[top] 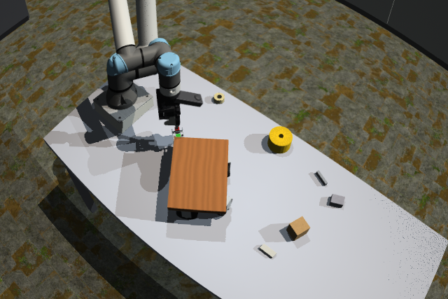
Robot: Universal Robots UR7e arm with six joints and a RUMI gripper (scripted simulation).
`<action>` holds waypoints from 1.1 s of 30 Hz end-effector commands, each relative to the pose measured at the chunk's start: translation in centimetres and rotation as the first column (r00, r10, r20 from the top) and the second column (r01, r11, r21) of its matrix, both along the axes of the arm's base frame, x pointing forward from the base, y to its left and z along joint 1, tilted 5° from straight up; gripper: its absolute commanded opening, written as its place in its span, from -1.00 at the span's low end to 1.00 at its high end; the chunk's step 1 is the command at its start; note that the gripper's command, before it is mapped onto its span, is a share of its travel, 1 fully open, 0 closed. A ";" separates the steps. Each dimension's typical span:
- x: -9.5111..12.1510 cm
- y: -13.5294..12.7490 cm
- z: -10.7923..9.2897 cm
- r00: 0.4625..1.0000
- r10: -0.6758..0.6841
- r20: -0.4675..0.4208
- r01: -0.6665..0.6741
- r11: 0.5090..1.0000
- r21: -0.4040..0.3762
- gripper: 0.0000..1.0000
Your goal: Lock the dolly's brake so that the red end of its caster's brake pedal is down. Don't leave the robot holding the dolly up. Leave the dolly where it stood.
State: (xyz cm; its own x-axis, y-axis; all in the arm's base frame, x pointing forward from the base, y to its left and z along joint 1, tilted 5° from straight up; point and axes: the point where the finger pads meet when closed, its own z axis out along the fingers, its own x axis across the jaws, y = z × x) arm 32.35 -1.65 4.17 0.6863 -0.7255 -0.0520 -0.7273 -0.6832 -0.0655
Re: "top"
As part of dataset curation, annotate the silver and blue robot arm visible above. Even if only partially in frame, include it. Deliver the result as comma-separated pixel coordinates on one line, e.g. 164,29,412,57
106,0,203,110

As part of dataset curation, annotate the yellow short cylinder with centre hole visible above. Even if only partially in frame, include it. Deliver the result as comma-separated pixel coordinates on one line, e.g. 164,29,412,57
267,126,293,153

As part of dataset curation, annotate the brown wooden dolly with black wheels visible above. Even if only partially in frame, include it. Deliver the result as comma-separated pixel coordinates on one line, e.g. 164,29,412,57
167,127,232,220

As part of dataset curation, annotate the beige roll of tape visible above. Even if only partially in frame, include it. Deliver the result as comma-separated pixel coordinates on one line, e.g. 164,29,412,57
213,93,225,104

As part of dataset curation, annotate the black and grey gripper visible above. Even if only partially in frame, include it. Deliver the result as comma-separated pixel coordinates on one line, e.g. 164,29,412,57
156,88,181,129

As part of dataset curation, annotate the tan cardboard box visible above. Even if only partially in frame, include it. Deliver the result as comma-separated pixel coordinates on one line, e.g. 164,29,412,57
286,216,310,241

